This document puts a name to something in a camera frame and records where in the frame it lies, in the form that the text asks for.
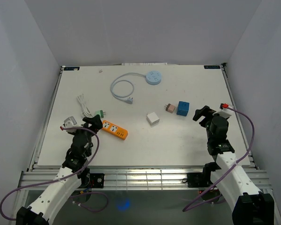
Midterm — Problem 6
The white table board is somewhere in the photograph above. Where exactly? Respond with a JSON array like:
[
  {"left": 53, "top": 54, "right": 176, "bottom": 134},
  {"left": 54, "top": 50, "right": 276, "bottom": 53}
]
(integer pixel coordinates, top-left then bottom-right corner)
[{"left": 37, "top": 65, "right": 251, "bottom": 167}]

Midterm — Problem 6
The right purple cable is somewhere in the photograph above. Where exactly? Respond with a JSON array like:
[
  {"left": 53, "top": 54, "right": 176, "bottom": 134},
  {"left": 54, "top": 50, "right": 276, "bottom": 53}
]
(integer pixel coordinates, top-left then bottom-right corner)
[{"left": 182, "top": 107, "right": 255, "bottom": 212}]

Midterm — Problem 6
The round light blue power strip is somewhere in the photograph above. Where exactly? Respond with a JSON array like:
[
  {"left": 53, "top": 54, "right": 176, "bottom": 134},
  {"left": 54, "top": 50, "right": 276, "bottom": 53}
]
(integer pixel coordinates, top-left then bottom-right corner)
[{"left": 110, "top": 70, "right": 162, "bottom": 105}]

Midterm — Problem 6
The orange power strip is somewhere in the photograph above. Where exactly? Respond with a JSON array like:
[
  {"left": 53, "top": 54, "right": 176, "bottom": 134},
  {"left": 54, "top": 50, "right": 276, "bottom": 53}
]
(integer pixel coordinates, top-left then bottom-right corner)
[{"left": 102, "top": 120, "right": 128, "bottom": 140}]

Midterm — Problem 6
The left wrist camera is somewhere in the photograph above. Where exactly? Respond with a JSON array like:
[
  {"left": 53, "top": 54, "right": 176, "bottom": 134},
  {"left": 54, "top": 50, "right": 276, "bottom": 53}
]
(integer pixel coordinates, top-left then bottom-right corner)
[{"left": 60, "top": 116, "right": 77, "bottom": 133}]

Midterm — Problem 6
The white coiled cable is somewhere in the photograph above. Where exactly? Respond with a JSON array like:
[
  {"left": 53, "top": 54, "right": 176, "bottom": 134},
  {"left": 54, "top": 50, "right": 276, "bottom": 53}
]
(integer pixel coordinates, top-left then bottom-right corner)
[{"left": 76, "top": 93, "right": 93, "bottom": 118}]

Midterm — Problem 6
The brown pink plug adapter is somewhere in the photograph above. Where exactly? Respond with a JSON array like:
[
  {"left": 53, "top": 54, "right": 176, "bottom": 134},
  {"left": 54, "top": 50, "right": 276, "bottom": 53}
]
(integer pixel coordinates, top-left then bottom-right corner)
[{"left": 165, "top": 104, "right": 176, "bottom": 113}]

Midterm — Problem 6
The white charger block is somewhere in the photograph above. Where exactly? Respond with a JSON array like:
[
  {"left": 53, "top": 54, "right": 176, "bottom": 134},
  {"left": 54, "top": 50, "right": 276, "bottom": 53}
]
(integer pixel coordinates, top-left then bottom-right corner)
[{"left": 146, "top": 112, "right": 160, "bottom": 126}]

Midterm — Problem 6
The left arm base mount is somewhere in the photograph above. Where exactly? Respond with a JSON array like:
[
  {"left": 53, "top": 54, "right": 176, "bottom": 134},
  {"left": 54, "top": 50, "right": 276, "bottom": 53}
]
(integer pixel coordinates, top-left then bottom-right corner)
[{"left": 80, "top": 173, "right": 105, "bottom": 189}]

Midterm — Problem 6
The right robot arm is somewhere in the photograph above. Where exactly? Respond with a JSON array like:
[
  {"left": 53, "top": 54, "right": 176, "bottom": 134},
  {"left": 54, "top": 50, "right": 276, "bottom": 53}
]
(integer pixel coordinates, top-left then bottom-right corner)
[{"left": 187, "top": 104, "right": 274, "bottom": 225}]

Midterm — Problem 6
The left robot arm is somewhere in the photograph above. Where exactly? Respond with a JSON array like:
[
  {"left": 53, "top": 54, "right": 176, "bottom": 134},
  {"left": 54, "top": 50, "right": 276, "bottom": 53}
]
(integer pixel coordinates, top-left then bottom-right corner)
[{"left": 15, "top": 115, "right": 103, "bottom": 225}]

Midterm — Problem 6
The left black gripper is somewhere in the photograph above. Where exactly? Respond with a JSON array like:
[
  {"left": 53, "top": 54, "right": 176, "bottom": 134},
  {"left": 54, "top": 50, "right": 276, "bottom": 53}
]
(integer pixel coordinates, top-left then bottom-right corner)
[{"left": 70, "top": 114, "right": 102, "bottom": 143}]

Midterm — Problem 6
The green plug adapter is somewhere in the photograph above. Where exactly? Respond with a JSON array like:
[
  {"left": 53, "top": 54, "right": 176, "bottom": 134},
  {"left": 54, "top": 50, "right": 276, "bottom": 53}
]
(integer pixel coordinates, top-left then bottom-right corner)
[{"left": 95, "top": 110, "right": 106, "bottom": 118}]

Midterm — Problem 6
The blue cube socket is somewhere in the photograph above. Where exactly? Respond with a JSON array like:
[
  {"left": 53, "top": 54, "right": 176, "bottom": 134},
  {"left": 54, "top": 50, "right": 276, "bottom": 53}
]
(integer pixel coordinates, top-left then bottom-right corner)
[{"left": 176, "top": 101, "right": 190, "bottom": 116}]

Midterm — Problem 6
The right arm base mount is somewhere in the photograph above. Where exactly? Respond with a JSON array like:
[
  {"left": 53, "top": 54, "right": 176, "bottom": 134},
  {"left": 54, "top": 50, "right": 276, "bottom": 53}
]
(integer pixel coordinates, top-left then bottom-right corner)
[{"left": 182, "top": 172, "right": 212, "bottom": 188}]

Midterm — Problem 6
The aluminium frame rail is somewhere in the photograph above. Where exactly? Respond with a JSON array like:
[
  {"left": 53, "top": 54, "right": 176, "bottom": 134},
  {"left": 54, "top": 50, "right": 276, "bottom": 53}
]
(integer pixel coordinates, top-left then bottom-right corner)
[{"left": 18, "top": 168, "right": 272, "bottom": 191}]

